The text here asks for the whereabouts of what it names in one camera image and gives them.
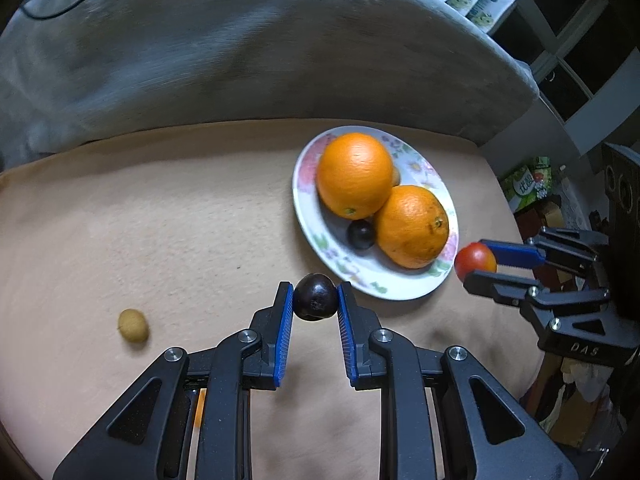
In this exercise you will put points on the smooth large orange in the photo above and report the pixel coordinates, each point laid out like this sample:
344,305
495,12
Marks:
354,176

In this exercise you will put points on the longan brown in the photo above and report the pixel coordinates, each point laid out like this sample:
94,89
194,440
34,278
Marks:
132,326
396,176

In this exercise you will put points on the green snack package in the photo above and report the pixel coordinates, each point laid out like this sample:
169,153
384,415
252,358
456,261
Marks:
527,184

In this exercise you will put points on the dark chestnut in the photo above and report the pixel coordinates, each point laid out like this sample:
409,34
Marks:
315,298
361,235

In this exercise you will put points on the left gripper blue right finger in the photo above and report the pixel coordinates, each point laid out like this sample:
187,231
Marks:
442,401

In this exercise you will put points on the grey folded blanket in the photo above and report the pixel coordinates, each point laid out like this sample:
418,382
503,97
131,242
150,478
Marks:
77,71

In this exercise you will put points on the white floral plate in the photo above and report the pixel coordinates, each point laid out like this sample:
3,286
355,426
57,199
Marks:
370,270

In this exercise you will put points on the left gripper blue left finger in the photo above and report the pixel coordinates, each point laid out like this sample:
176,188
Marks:
189,403

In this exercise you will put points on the red cherry tomato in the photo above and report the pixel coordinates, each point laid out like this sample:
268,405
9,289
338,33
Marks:
474,257

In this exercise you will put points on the rough large orange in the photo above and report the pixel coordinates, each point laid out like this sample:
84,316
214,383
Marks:
412,227

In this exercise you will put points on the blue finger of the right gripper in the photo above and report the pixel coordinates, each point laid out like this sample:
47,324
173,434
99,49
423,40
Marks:
516,255
508,290

